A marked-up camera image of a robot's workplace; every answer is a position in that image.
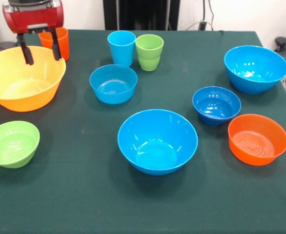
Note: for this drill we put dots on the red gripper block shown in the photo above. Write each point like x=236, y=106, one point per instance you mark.
x=35, y=18

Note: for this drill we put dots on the large yellow-orange bowl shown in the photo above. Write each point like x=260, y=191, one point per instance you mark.
x=23, y=97

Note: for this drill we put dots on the green cup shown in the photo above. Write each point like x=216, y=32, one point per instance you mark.
x=149, y=56

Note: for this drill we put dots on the large light blue bowl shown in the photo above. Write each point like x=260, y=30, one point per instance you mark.
x=157, y=146
x=255, y=73

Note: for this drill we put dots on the dark blue bowl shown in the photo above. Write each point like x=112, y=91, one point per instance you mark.
x=216, y=107

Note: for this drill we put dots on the orange-red cup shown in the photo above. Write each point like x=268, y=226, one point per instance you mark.
x=64, y=44

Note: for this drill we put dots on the light blue cup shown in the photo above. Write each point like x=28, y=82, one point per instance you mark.
x=121, y=53

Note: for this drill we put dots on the medium blue ribbed bowl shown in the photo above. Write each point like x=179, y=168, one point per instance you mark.
x=113, y=92

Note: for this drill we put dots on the green bowl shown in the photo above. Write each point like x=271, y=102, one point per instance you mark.
x=12, y=146

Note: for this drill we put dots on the dark green table cloth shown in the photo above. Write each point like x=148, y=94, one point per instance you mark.
x=84, y=195

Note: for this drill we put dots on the orange-red ribbed bowl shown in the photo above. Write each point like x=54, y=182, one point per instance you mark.
x=257, y=140

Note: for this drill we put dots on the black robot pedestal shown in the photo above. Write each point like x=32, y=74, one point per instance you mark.
x=138, y=14

